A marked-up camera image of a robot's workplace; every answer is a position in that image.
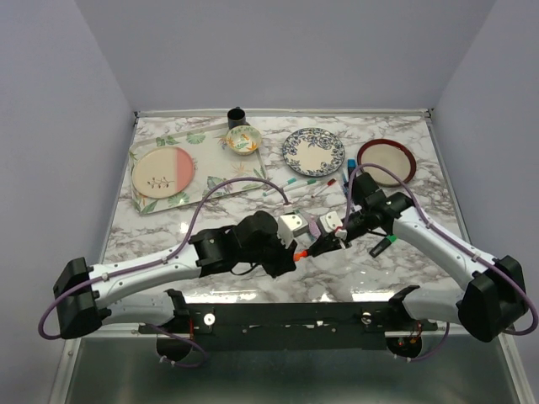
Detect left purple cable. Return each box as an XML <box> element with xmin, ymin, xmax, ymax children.
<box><xmin>38</xmin><ymin>177</ymin><xmax>291</xmax><ymax>369</ymax></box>

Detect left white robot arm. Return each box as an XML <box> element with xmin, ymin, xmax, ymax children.
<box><xmin>53</xmin><ymin>211</ymin><xmax>303</xmax><ymax>340</ymax></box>

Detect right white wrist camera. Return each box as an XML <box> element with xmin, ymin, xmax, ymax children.
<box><xmin>317</xmin><ymin>210</ymin><xmax>343</xmax><ymax>235</ymax></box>

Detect blue floral plate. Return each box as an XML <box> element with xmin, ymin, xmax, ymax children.
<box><xmin>281</xmin><ymin>128</ymin><xmax>345</xmax><ymax>178</ymax></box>

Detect teal capped white marker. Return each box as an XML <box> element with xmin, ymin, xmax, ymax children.
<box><xmin>262</xmin><ymin>178</ymin><xmax>296</xmax><ymax>198</ymax></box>

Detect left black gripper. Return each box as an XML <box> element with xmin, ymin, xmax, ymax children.
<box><xmin>237</xmin><ymin>228</ymin><xmax>298</xmax><ymax>279</ymax></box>

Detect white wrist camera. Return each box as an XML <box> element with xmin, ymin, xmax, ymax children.
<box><xmin>277</xmin><ymin>213</ymin><xmax>308</xmax><ymax>247</ymax></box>
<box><xmin>317</xmin><ymin>210</ymin><xmax>343</xmax><ymax>235</ymax></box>

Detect pink cream round plate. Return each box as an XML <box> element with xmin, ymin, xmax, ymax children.
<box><xmin>131</xmin><ymin>146</ymin><xmax>195</xmax><ymax>199</ymax></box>

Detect floral rectangular tray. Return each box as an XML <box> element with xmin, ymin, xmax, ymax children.
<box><xmin>129</xmin><ymin>123</ymin><xmax>266</xmax><ymax>215</ymax></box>

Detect green black highlighter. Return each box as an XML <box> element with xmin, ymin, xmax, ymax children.
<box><xmin>369</xmin><ymin>235</ymin><xmax>398</xmax><ymax>258</ymax></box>

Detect orange black highlighter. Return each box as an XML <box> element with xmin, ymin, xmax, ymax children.
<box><xmin>293</xmin><ymin>249</ymin><xmax>312</xmax><ymax>262</ymax></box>

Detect aluminium frame rail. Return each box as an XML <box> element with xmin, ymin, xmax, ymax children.
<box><xmin>81</xmin><ymin>326</ymin><xmax>141</xmax><ymax>339</ymax></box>

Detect blue black highlighter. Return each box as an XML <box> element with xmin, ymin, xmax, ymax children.
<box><xmin>347</xmin><ymin>158</ymin><xmax>356</xmax><ymax>177</ymax></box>

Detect green capped white marker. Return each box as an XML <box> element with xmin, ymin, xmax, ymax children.
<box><xmin>284</xmin><ymin>179</ymin><xmax>317</xmax><ymax>192</ymax></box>

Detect black cup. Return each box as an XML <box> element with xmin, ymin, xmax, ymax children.
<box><xmin>227</xmin><ymin>107</ymin><xmax>247</xmax><ymax>130</ymax></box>

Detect floral yellow bowl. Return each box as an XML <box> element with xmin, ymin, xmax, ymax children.
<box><xmin>225</xmin><ymin>125</ymin><xmax>262</xmax><ymax>156</ymax></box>

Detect black mounting base bar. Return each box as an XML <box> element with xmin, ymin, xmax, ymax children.
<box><xmin>160</xmin><ymin>301</ymin><xmax>437</xmax><ymax>351</ymax></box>

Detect red rimmed brown plate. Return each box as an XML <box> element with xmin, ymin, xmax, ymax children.
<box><xmin>356</xmin><ymin>139</ymin><xmax>417</xmax><ymax>183</ymax></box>

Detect purple translucent highlighter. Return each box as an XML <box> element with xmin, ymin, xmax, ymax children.
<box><xmin>308</xmin><ymin>221</ymin><xmax>321</xmax><ymax>241</ymax></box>

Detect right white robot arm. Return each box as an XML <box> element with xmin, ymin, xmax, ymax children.
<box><xmin>307</xmin><ymin>173</ymin><xmax>536</xmax><ymax>342</ymax></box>

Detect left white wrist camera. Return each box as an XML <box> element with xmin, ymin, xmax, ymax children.
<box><xmin>277</xmin><ymin>213</ymin><xmax>308</xmax><ymax>247</ymax></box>

